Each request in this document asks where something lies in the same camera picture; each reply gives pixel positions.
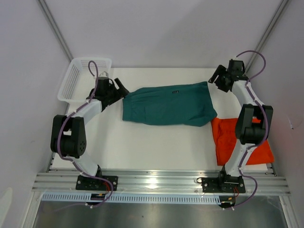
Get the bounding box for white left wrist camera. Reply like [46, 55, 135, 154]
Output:
[98, 71, 109, 78]

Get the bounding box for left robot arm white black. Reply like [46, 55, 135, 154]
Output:
[50, 77, 129, 190]

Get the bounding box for orange shorts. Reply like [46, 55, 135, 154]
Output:
[211, 117, 275, 166]

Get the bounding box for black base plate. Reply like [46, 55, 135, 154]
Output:
[196, 177, 246, 193]
[76, 175, 118, 191]

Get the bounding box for slotted grey cable duct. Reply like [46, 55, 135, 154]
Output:
[41, 192, 220, 205]

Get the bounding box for left side table rail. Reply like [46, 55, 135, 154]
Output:
[46, 152, 56, 172]

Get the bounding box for right corner aluminium post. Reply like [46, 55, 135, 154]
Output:
[244, 0, 292, 72]

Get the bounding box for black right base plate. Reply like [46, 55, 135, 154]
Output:
[196, 177, 246, 193]

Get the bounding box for teal green shorts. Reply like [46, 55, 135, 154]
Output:
[122, 81, 218, 127]

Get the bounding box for corner aluminium post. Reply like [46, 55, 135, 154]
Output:
[37, 0, 74, 62]
[244, 0, 292, 72]

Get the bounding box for left corner aluminium post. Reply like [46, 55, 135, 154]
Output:
[37, 0, 74, 62]

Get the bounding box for white plastic laundry basket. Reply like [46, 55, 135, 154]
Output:
[57, 57, 112, 104]

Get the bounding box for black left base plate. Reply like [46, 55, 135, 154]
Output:
[76, 175, 118, 191]

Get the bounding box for table rail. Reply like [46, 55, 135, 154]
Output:
[267, 162, 277, 177]
[46, 152, 56, 172]

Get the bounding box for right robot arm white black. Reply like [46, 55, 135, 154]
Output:
[208, 59, 273, 192]

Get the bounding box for right side table rail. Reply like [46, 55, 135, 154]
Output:
[267, 162, 277, 177]

